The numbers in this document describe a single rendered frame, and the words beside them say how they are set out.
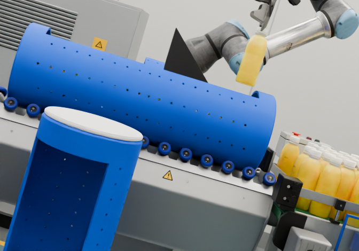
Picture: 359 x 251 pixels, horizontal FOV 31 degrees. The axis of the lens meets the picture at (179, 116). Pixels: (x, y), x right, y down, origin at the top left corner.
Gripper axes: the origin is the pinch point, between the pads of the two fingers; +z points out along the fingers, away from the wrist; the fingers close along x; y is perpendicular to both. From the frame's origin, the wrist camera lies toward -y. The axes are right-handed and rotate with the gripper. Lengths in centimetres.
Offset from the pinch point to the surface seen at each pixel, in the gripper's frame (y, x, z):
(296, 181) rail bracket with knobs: -21, 23, 45
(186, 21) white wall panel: 7, -267, -6
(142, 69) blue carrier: 36.0, 9.4, 25.5
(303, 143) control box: -34, -25, 36
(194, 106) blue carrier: 16.3, 13.1, 31.7
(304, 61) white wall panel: -85, -256, -4
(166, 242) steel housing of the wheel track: 11, 7, 80
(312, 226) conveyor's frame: -31, 22, 58
